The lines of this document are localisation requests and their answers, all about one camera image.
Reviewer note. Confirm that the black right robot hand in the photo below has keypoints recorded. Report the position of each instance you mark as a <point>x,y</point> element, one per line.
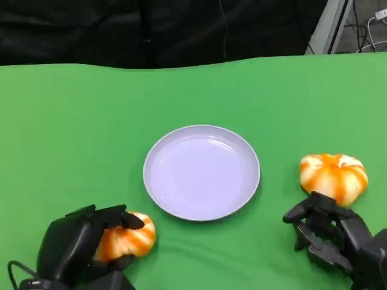
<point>347,232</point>

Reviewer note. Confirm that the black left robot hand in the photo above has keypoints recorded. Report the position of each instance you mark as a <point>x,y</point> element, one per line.
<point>69,241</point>

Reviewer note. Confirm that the orange white toy bread roll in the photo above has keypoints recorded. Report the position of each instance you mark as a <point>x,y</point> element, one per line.
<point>130,241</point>
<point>331,178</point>

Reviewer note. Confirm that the green table cloth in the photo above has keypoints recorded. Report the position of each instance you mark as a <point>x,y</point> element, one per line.
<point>90,121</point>

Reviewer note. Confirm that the lilac plate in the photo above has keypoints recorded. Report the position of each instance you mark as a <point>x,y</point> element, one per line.
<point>201,173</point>

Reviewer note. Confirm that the black backdrop curtain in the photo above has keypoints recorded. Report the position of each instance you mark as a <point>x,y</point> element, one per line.
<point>90,30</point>

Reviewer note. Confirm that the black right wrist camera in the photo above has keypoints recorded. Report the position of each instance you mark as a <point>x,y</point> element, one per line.
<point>378,259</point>

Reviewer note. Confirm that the grey metal frame post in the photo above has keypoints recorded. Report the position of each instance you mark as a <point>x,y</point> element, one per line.
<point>326,30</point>

